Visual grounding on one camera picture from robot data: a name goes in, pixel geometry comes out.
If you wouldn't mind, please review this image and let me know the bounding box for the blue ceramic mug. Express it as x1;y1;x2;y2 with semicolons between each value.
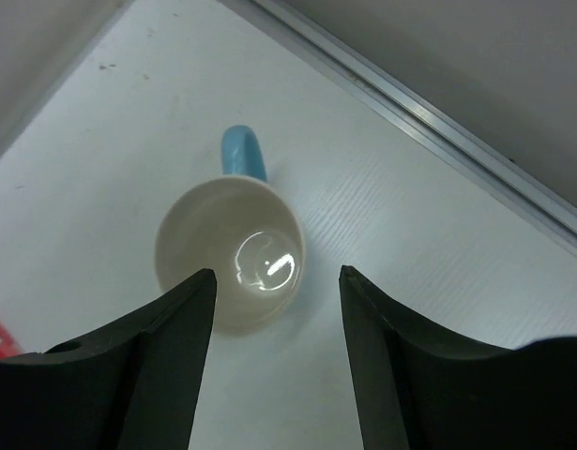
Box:
154;125;307;335

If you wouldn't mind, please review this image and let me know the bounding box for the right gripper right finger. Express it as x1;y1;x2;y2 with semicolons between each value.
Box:
339;266;577;449

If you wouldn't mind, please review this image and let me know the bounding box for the right aluminium rail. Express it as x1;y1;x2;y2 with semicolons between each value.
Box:
254;1;577;249

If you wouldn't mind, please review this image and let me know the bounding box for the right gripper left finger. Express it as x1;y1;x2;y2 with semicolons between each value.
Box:
0;269;217;449

